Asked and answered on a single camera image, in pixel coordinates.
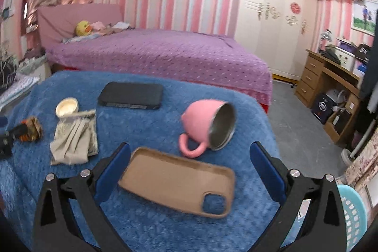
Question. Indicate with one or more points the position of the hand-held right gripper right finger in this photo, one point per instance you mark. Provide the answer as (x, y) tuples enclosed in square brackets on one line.
[(267, 172)]

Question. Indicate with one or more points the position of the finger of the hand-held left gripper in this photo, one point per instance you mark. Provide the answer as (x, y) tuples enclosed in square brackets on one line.
[(14, 131), (3, 121)]

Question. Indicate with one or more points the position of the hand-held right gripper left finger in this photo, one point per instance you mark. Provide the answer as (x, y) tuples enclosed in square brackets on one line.
[(113, 172)]

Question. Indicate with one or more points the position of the beige packet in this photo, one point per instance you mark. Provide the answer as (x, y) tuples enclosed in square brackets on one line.
[(72, 139)]

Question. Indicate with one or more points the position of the small cream round container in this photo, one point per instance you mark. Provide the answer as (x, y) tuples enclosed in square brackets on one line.
[(66, 107)]

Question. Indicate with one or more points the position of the light blue plastic basket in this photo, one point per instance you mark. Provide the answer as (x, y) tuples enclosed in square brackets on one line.
[(354, 216)]

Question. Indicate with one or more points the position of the dotted ironing board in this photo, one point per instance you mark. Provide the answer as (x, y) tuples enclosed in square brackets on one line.
[(17, 89)]

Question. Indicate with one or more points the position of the tan phone case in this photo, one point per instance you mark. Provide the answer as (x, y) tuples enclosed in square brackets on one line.
[(165, 178)]

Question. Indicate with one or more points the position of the black wallet case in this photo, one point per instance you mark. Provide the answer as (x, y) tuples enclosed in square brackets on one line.
[(130, 94)]

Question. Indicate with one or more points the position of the black paper bag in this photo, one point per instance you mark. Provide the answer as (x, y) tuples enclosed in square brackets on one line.
[(323, 108)]

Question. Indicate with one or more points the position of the white round fan base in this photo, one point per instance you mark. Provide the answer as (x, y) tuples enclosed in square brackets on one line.
[(350, 157)]

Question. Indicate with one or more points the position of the pink mug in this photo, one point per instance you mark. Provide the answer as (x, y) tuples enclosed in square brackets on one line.
[(199, 119)]

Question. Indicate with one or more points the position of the black bottle box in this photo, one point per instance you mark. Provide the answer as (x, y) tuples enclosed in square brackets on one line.
[(341, 121)]

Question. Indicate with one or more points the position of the blue and floral door curtain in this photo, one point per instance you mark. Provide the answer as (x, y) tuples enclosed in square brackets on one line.
[(366, 163)]

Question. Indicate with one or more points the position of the white helmet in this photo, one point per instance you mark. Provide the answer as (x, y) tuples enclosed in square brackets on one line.
[(335, 95)]

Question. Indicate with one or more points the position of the wooden desk with drawers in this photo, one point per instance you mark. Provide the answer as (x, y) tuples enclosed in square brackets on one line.
[(310, 75)]

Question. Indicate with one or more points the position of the pink covered headboard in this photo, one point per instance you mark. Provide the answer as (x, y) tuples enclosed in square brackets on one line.
[(59, 21)]

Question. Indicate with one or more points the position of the yellow duck plush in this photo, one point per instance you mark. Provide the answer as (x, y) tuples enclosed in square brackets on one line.
[(82, 28)]

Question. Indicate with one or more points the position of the bed with purple dotted cover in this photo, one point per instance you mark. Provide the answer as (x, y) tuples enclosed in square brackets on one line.
[(162, 57)]

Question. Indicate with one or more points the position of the white wardrobe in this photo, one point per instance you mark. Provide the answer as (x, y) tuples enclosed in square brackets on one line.
[(265, 42)]

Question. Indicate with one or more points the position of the dark clothes pile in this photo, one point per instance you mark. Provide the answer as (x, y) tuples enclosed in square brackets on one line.
[(329, 55)]

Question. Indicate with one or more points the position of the pink clothes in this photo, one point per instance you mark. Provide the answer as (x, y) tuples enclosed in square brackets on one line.
[(99, 25)]

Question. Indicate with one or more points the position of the white storage box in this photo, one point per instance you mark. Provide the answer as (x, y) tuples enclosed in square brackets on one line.
[(345, 58)]

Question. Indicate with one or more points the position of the hanging black clothing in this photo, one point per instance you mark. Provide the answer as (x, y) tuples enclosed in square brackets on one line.
[(372, 75)]

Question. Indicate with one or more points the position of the white cloth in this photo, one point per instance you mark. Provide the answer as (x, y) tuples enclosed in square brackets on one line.
[(120, 26)]

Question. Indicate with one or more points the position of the desk lamp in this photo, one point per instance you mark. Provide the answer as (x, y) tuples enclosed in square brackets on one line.
[(324, 36)]

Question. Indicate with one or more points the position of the purple box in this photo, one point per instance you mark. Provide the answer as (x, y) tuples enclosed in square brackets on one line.
[(347, 44)]

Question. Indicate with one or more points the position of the black cap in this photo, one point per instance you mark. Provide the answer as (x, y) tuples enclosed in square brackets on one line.
[(363, 51)]

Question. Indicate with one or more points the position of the red round paper decoration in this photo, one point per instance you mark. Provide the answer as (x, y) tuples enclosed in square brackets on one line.
[(294, 8)]

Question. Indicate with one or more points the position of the framed couple photo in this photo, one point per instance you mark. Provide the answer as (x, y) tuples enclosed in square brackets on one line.
[(364, 18)]

